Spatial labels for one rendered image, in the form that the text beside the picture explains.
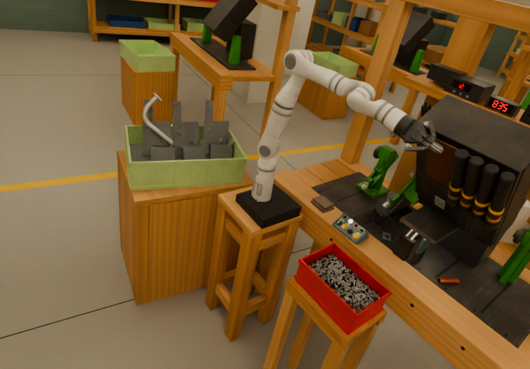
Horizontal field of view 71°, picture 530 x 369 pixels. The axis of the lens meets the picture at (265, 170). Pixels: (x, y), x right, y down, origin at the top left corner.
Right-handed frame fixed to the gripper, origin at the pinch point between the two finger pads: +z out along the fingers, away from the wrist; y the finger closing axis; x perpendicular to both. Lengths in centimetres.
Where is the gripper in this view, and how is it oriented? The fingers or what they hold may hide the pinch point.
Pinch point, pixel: (437, 147)
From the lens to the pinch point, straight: 130.7
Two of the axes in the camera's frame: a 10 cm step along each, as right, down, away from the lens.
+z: 6.7, 6.1, -4.2
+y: 6.0, -7.8, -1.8
